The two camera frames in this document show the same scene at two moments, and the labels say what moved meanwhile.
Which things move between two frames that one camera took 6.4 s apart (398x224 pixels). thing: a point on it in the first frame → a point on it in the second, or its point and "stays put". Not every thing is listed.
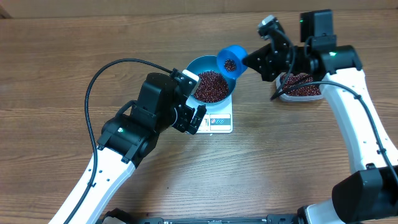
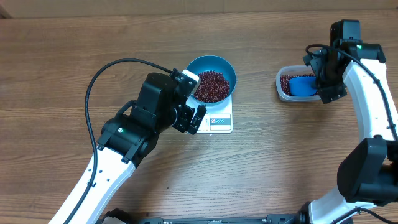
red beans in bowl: x=212 y=87 stays put
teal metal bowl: x=209 y=63 stays put
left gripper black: x=184 y=124 stays put
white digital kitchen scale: x=218 y=118 stays put
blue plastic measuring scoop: x=229 y=61 → x=303 y=86
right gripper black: x=268 y=70 → x=329 y=94
